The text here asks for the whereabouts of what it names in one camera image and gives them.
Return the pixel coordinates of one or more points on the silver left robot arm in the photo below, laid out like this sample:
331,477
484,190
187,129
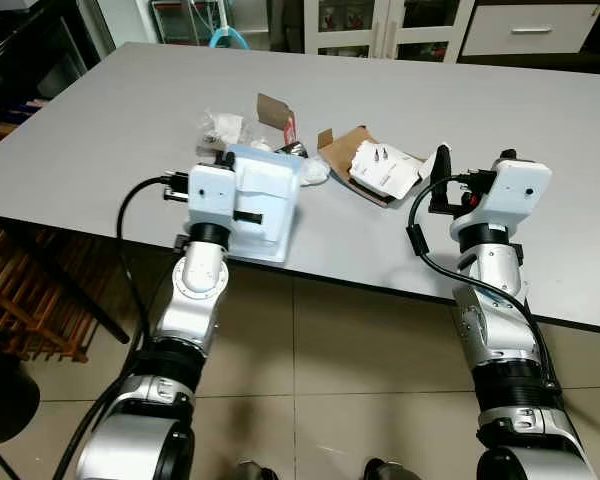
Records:
195,300

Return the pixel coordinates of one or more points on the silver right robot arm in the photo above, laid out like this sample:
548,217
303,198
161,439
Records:
500,330

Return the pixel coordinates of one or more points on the black round bin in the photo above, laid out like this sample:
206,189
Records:
2,400

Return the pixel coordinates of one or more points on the flat cardboard box white label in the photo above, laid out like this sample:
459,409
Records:
365,165

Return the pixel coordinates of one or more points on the dark shiny wrapper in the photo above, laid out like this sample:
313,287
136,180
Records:
294,150

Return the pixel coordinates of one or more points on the white crumpled paper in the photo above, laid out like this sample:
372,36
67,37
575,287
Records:
315,170

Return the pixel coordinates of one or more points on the crumpled clear plastic bag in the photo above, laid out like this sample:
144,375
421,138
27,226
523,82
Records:
223,128

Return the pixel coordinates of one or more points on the small cardboard box red print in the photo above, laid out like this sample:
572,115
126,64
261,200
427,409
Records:
275,110

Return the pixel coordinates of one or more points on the white cabinet with glass doors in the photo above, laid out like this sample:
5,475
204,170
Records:
385,25

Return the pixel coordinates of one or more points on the white drawer unit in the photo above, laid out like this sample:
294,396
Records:
530,30

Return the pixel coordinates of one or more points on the blue plastic item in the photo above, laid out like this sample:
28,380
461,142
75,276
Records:
227,38

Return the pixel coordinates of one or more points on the black table leg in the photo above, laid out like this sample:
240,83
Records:
75,288

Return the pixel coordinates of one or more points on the brown wooden rack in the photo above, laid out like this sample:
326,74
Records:
25,300

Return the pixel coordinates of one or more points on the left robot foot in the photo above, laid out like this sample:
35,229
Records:
255,471

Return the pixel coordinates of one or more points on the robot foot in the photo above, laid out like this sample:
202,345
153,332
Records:
255,471
392,470

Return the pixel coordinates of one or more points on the black chair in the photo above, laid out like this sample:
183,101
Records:
30,50

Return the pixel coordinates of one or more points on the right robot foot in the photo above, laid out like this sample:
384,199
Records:
392,470

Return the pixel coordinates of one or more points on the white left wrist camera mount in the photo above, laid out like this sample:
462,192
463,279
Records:
212,195

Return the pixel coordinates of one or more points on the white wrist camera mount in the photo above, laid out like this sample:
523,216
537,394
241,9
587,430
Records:
212,195
515,190

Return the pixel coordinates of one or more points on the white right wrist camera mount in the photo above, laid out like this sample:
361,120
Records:
515,190

